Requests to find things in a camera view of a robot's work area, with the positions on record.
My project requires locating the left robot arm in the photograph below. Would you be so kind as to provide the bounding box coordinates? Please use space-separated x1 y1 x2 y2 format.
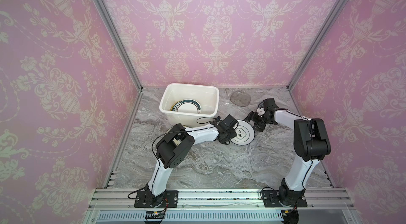
145 115 239 198

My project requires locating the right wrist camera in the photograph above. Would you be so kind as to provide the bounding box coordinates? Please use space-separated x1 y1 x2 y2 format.
256 107 266 116

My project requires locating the left corner aluminium post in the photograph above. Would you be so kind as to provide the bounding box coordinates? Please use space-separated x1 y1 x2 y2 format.
93 0 143 93

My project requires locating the white plastic bin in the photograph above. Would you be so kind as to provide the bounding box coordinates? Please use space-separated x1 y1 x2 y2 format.
159 83 219 127

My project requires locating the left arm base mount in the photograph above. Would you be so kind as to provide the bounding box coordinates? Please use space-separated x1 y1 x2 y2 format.
134 190 179 208

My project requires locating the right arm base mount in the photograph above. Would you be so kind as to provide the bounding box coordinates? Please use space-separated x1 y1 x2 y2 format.
260 188 308 208

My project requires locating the aluminium front rail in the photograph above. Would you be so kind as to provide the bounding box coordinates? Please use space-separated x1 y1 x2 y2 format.
83 188 362 224

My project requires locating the white plate black emblem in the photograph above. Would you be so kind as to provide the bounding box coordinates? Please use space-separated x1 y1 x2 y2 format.
231 120 255 146

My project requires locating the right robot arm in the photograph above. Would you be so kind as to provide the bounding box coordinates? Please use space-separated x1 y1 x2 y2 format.
244 98 332 206

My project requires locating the white plate red green rim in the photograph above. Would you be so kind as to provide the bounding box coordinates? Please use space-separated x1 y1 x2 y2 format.
171 99 202 114

